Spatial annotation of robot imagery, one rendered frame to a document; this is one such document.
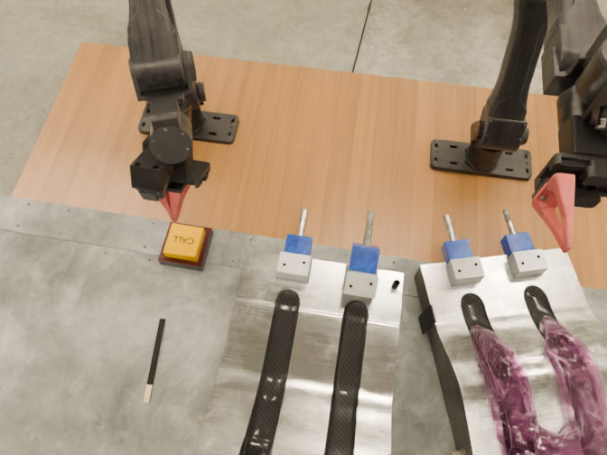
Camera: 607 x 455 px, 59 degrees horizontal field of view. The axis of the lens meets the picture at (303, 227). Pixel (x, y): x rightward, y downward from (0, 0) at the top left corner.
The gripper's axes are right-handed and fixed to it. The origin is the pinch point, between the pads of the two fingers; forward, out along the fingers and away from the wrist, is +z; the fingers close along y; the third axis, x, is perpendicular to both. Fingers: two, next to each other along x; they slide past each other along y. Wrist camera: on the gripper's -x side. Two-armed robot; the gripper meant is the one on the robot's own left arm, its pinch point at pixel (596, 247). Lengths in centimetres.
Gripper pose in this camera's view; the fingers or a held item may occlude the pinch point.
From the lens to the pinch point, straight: 64.3
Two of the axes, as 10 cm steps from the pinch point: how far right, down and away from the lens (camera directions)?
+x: 0.0, 4.2, 9.1
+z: -1.4, 9.0, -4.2
